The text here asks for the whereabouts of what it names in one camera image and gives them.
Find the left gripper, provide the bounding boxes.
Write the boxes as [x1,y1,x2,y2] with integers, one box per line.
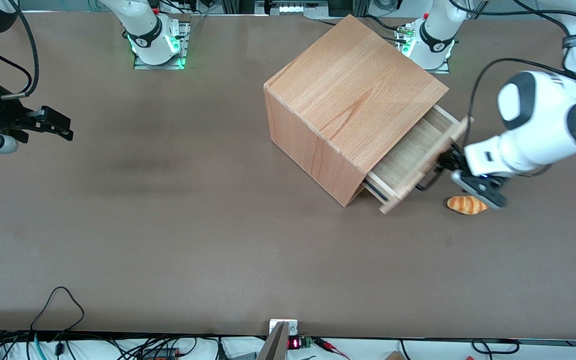
[436,132,525,178]

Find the wooden drawer with black handle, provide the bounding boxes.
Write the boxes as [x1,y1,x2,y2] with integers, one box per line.
[363,105,475,215]

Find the light wooden drawer cabinet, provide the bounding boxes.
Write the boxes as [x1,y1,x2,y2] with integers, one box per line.
[263,14,450,208]

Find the toy bread roll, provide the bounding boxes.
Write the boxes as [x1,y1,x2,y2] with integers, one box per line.
[447,195,490,216]

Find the red and black clip leads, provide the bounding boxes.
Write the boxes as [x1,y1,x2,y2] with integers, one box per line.
[312,337,350,360]

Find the orange and black device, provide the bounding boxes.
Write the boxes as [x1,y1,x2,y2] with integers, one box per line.
[142,347,185,360]

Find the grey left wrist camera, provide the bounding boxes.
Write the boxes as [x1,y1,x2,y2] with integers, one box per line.
[450,170,509,210]

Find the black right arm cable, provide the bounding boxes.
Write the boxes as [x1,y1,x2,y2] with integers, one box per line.
[0,0,40,100]

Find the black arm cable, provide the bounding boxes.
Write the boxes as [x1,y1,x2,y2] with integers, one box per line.
[0,0,40,100]
[466,58,576,151]

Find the black lower drawer handle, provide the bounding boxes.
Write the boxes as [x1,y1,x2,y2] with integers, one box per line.
[362,180,389,202]

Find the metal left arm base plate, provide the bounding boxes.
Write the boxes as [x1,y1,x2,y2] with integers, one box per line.
[396,24,452,75]

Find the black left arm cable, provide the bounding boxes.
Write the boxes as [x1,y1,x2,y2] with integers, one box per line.
[466,58,576,151]

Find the black cable behind cabinet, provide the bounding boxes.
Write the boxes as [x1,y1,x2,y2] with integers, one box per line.
[315,14,410,43]

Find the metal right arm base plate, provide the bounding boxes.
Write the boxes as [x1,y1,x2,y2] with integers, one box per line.
[133,19,192,70]

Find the black looped cable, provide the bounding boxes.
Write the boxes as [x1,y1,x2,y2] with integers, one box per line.
[30,286,85,357]

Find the black coiled thin cable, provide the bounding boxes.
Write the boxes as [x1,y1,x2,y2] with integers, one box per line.
[471,338,521,355]

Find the silver camera mount bracket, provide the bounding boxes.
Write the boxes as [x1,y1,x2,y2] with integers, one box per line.
[256,319,299,360]

